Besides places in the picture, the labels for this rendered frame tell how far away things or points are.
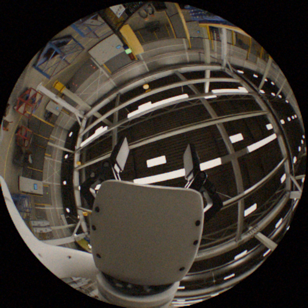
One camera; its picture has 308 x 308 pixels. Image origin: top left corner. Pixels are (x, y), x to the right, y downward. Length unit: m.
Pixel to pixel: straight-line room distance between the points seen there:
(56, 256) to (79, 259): 0.04
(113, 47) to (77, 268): 8.62
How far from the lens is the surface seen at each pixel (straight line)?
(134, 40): 1.35
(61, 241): 4.05
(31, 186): 7.25
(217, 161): 1.50
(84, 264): 0.22
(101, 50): 8.69
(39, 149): 8.46
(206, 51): 7.78
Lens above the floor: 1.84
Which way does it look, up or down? 66 degrees up
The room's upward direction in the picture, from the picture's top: 127 degrees clockwise
